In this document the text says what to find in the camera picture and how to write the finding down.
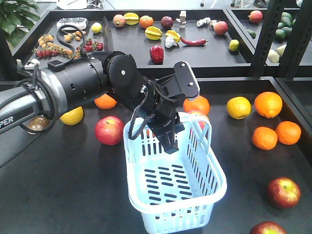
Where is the small orange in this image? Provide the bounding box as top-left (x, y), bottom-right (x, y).
top-left (252, 126), bottom-right (278, 151)
top-left (275, 121), bottom-right (301, 145)

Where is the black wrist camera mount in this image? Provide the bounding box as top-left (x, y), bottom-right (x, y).
top-left (174, 61), bottom-right (200, 101)

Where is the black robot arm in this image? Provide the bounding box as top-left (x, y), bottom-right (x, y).
top-left (0, 52), bottom-right (193, 154)

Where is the orange behind middle apple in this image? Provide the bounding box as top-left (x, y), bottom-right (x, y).
top-left (183, 96), bottom-right (211, 115)

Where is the yellow orange fruit right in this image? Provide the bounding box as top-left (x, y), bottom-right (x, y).
top-left (226, 96), bottom-right (252, 119)

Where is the small orange lower right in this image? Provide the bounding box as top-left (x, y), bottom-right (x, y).
top-left (275, 121), bottom-right (301, 145)

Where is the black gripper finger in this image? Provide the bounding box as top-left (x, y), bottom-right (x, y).
top-left (156, 133), bottom-right (175, 154)
top-left (168, 117), bottom-right (182, 151)

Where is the orange back left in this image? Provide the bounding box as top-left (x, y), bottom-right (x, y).
top-left (94, 94), bottom-right (117, 110)

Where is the large orange far right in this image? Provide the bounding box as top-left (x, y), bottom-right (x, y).
top-left (254, 92), bottom-right (283, 118)

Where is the small orange lower left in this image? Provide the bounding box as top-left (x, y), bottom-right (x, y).
top-left (252, 126), bottom-right (278, 151)

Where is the green potted plant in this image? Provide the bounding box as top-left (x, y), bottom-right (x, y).
top-left (0, 0), bottom-right (40, 47)

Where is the red apple back middle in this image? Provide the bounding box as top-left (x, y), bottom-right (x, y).
top-left (187, 110), bottom-right (210, 134)

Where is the white garlic bulb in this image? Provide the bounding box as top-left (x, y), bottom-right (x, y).
top-left (165, 36), bottom-right (177, 48)

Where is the light blue plastic basket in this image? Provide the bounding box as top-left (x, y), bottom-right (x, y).
top-left (123, 112), bottom-right (227, 234)

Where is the red apple front middle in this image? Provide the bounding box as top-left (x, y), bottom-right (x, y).
top-left (250, 221), bottom-right (287, 234)

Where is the yellow pear fruit front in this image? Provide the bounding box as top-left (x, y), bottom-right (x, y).
top-left (59, 106), bottom-right (84, 126)

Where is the red apple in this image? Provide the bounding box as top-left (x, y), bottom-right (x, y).
top-left (95, 116), bottom-right (124, 146)
top-left (187, 110), bottom-right (210, 134)
top-left (250, 221), bottom-right (287, 234)
top-left (267, 177), bottom-right (301, 209)

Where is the brown mushroom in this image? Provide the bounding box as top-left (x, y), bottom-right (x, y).
top-left (27, 116), bottom-right (50, 132)

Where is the red apple front left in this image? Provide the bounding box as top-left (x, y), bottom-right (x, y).
top-left (267, 177), bottom-right (301, 209)

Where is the red bell pepper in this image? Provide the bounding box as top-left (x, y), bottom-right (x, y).
top-left (149, 45), bottom-right (164, 63)

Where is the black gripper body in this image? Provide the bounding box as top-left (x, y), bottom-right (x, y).
top-left (136, 75), bottom-right (186, 139)

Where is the red apple back left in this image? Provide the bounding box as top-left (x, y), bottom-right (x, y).
top-left (95, 116), bottom-right (124, 146)

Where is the black produce display table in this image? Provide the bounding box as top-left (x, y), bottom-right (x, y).
top-left (0, 78), bottom-right (312, 234)

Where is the red chili pepper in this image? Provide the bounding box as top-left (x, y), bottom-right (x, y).
top-left (180, 37), bottom-right (208, 46)

